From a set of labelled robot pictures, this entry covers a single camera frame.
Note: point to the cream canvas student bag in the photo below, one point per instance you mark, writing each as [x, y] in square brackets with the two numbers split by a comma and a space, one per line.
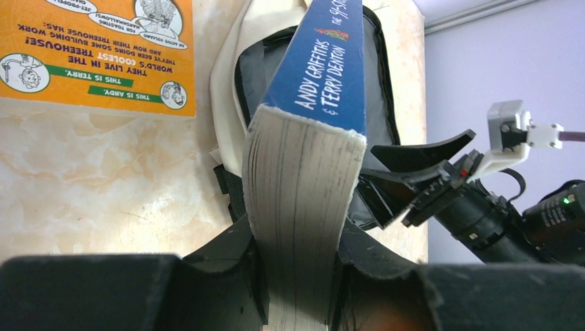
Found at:
[246, 63]

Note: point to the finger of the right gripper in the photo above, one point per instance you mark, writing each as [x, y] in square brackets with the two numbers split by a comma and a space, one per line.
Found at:
[408, 197]
[414, 158]

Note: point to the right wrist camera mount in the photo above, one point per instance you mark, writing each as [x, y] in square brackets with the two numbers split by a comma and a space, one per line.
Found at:
[512, 135]

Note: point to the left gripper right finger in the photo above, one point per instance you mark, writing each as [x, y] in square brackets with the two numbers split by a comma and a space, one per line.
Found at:
[380, 290]

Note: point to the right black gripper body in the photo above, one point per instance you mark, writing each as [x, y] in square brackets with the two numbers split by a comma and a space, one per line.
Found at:
[483, 222]

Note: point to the blue white book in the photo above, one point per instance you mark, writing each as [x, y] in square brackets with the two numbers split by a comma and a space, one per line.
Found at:
[302, 156]

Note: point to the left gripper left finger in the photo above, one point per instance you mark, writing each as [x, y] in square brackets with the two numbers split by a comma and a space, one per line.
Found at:
[217, 287]

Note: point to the orange book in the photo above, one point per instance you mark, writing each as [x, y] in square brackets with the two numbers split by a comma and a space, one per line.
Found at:
[135, 58]

